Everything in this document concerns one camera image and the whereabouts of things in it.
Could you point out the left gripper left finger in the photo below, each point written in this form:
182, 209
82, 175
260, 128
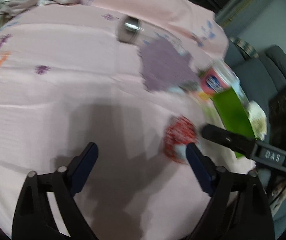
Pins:
33, 218

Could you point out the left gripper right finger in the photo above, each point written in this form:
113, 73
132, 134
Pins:
238, 208

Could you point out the cream plush toy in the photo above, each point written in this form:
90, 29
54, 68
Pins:
258, 120

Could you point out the mauve soft cloth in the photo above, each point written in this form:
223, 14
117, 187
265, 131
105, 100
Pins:
163, 67

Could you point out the green cardboard box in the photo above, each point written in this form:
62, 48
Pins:
233, 114

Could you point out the grey sofa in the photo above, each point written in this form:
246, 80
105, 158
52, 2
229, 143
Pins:
261, 78

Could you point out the red knitted item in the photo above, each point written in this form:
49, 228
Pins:
178, 134

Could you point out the pink lidded plastic jar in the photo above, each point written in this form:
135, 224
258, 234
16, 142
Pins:
217, 78

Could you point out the pink printed cloth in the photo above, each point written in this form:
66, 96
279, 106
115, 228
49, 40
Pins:
65, 81

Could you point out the glass bottle metal cap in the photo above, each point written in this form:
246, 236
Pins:
135, 31

